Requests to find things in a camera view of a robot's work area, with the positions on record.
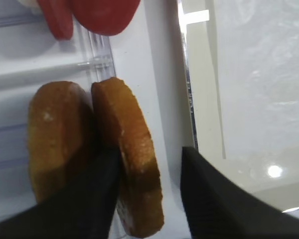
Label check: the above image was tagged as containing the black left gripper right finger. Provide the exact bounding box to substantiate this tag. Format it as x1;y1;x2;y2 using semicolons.
180;146;299;239

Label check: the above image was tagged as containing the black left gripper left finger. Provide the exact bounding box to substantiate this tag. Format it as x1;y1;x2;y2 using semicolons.
0;147;122;239

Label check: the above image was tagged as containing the red tomato slice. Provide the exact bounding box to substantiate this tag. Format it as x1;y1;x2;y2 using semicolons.
70;0;140;36
37;0;74;40

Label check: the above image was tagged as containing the red tomato slice left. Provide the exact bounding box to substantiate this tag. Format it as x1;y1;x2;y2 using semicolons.
37;0;74;40

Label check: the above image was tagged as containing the bread bun slice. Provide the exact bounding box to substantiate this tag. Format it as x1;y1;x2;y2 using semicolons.
27;81;95;203
91;77;164;239

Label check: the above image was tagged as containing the cream rectangular metal tray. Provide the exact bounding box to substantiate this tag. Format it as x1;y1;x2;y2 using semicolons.
177;0;299;217

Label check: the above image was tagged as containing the red tomato slice right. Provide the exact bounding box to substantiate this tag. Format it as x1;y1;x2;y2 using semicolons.
70;0;140;36

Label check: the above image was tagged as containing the white paper tray liner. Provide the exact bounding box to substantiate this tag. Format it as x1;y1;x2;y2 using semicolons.
214;0;299;160

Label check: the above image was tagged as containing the clear acrylic left rack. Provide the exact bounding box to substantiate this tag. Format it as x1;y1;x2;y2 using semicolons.
0;0;193;239

